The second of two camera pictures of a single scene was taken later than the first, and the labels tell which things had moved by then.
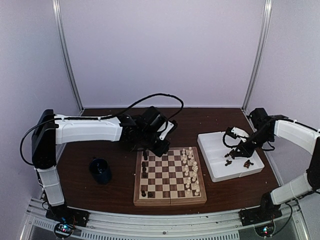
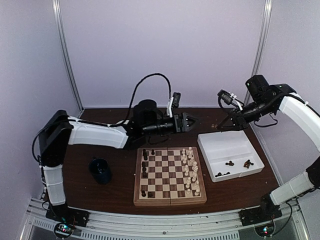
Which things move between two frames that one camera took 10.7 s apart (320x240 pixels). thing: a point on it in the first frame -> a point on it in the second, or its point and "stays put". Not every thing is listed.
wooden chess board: x=175 y=177 stays put
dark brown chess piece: x=143 y=165 stays put
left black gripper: x=164 y=147 -> x=181 y=122
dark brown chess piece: x=145 y=155 stays put
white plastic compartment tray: x=221 y=168 stays put
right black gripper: x=247 y=151 -> x=240 y=122
